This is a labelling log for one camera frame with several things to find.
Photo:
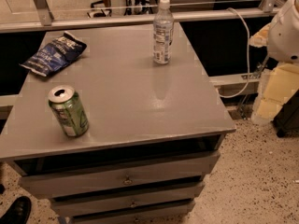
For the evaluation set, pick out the middle grey drawer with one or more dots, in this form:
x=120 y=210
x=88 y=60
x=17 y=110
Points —
x=129 y=198

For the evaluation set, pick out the metal frame rail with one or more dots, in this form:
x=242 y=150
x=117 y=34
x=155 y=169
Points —
x=206 y=15

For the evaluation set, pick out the top grey drawer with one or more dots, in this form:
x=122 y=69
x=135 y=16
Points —
x=120 y=175

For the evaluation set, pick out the grey drawer cabinet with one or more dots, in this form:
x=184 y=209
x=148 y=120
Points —
x=137 y=109

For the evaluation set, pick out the green soda can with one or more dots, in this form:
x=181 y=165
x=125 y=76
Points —
x=67 y=108

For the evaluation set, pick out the black office chair base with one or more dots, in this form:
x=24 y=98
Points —
x=109 y=8

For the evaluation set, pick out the bottom grey drawer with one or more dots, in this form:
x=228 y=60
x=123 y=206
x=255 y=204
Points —
x=134 y=216

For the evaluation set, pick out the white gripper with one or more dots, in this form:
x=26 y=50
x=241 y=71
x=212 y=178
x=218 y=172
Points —
x=285 y=37

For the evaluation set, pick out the clear plastic water bottle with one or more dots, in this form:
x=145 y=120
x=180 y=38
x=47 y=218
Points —
x=163 y=27

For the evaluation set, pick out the blue chip bag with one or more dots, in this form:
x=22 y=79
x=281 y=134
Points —
x=56 y=55

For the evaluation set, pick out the black shoe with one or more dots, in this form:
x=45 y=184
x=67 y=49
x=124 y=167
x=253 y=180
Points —
x=18 y=212

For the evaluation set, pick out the grey drawer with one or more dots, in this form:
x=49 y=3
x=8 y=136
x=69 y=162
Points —
x=134 y=216
x=120 y=175
x=129 y=198

